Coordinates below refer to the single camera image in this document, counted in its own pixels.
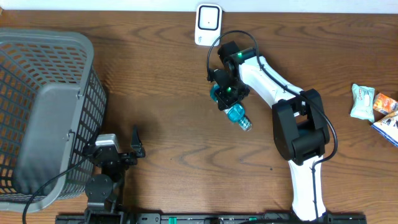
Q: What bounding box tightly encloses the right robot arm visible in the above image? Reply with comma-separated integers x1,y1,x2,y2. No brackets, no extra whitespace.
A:
208,41,330,221

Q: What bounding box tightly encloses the black cable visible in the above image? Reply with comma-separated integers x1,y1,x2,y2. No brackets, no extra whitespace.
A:
206,29,339,222
22,154,91,224

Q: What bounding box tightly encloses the teal mouthwash bottle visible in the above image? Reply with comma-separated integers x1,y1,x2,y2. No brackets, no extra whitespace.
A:
223,103,252,131

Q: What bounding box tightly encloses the grey plastic shopping basket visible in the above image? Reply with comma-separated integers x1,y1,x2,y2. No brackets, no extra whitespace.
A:
1,28,106,212

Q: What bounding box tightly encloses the left black cable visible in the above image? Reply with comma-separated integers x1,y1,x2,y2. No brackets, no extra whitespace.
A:
22,154,91,224

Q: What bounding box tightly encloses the mint green wipes pack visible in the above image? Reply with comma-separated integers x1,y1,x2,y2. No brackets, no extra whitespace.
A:
350,83,375,123

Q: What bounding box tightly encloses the white barcode scanner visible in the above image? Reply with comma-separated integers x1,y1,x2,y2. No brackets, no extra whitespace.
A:
194,4,223,47

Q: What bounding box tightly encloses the small orange snack pack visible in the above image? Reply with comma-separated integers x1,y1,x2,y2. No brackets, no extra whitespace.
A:
373,93,397,115

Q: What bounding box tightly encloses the large yellow white snack bag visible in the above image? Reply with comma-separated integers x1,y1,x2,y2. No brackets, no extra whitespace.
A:
371,111,397,147

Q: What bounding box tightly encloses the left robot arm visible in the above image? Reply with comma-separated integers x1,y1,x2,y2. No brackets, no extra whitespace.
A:
83,126,146,223

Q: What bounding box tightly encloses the right black cable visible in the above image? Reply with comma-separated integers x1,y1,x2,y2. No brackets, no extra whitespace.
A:
206,29,339,222

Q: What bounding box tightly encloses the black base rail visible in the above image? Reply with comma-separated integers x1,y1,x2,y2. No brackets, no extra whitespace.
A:
55,212,368,224

